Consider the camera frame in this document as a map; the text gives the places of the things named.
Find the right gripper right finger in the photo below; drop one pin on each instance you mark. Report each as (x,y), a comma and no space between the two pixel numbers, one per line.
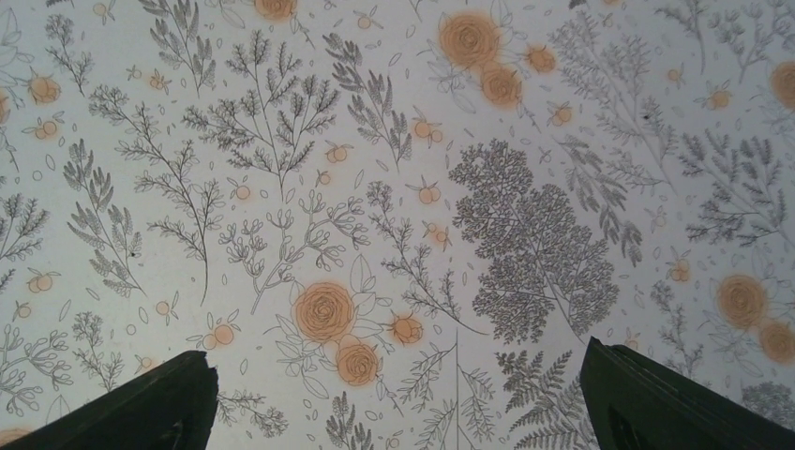
(635,403)

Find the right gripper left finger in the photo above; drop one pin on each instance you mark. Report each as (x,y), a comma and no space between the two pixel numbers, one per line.
(172,406)

